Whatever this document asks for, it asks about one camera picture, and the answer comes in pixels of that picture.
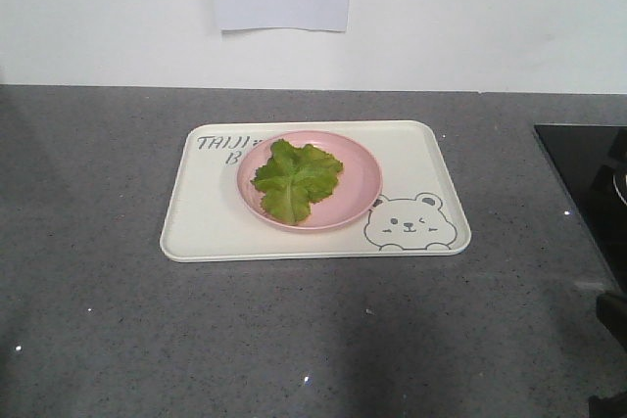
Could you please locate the black gas stove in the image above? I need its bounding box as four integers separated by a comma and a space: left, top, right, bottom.
534, 124, 626, 291

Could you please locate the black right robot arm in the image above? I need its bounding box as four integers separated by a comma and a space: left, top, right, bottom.
588, 291, 626, 417

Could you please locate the pink round plate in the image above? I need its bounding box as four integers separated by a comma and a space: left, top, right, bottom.
237, 130, 383, 232

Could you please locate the green lettuce leaf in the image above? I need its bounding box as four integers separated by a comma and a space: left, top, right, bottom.
251, 139, 344, 226

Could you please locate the cream bear serving tray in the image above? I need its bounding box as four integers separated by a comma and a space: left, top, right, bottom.
160, 120, 471, 262

